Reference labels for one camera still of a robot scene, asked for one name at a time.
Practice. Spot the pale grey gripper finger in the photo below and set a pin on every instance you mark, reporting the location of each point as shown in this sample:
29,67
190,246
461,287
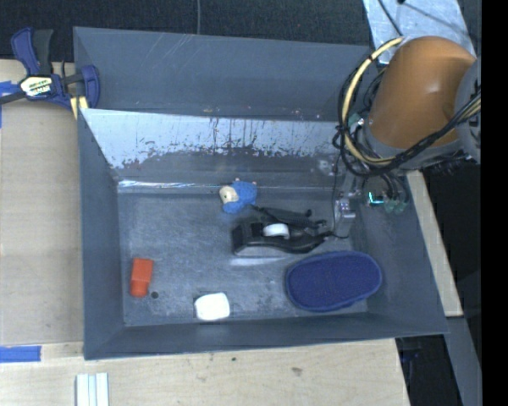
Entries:
345,223

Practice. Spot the blue oval cloth pad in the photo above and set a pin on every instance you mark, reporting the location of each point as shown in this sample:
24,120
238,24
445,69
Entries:
332,281

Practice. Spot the black tape dispenser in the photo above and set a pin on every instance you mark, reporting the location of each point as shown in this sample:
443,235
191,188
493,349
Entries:
254,240

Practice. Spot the blue toy animal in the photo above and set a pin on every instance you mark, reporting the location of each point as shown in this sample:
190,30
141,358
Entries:
241,195

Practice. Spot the white sponge block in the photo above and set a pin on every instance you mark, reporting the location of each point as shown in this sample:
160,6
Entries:
212,306

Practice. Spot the grey metal bin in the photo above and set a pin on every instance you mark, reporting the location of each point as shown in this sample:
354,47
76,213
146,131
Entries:
182,235

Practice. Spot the orange block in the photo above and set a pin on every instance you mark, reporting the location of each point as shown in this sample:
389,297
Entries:
141,274

